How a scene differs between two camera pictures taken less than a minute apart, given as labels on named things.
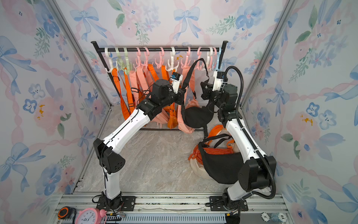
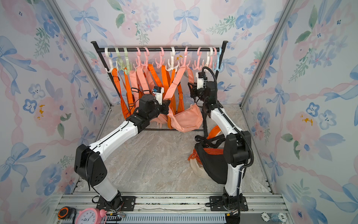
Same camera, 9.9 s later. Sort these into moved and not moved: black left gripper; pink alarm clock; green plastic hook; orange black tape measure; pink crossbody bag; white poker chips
Moved: black left gripper; pink crossbody bag
Not moved: green plastic hook; pink alarm clock; white poker chips; orange black tape measure
